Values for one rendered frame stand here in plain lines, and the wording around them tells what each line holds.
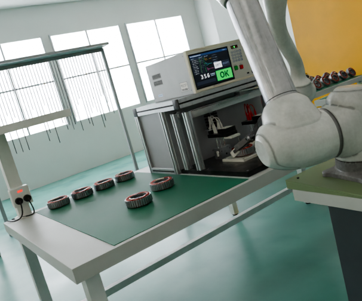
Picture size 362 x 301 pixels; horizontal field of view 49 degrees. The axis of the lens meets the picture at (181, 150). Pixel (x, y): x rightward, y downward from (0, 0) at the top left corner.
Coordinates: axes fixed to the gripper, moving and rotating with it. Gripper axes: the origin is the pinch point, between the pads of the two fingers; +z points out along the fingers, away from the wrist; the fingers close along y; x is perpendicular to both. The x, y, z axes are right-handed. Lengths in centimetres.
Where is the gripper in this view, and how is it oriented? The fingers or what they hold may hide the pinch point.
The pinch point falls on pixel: (242, 149)
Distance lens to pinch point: 191.8
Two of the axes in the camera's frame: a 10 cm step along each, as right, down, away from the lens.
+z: -3.6, 4.9, 7.9
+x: -5.1, -8.2, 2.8
